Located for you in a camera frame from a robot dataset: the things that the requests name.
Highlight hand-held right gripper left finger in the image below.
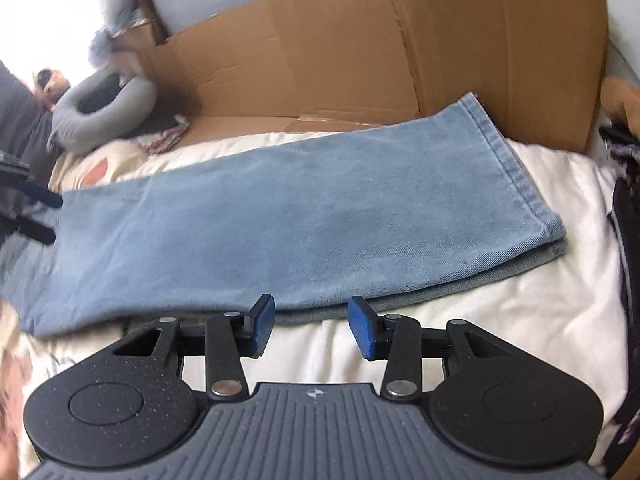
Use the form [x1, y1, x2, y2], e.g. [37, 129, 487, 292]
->
[112, 294, 276, 403]

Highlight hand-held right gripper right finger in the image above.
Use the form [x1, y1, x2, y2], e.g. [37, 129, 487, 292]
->
[348, 296, 506, 401]

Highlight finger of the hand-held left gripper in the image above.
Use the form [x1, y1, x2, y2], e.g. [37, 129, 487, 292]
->
[0, 211, 57, 246]
[0, 177, 65, 209]

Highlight blue denim jeans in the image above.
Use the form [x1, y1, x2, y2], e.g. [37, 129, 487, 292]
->
[0, 91, 568, 338]

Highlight black clothes pile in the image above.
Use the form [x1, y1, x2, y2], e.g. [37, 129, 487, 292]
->
[599, 127, 640, 478]

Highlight dark grey pillow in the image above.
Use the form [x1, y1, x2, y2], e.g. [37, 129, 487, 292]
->
[0, 60, 61, 191]

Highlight grey neck pillow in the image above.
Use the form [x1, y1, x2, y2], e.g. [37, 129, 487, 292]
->
[47, 67, 158, 156]

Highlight doll with sunglasses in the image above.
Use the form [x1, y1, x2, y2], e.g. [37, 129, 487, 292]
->
[35, 67, 71, 107]

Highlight black cloth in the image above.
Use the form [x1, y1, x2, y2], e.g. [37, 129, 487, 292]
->
[131, 110, 178, 137]

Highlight colourful patterned cloth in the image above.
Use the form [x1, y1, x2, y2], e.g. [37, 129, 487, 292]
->
[132, 115, 191, 154]

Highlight beige cloth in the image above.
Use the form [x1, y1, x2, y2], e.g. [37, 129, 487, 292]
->
[0, 300, 32, 480]

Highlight cream bear printed blanket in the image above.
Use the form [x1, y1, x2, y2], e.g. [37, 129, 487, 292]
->
[0, 130, 631, 461]

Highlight brown cardboard sheet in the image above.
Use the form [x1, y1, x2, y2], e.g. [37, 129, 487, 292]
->
[125, 0, 608, 153]

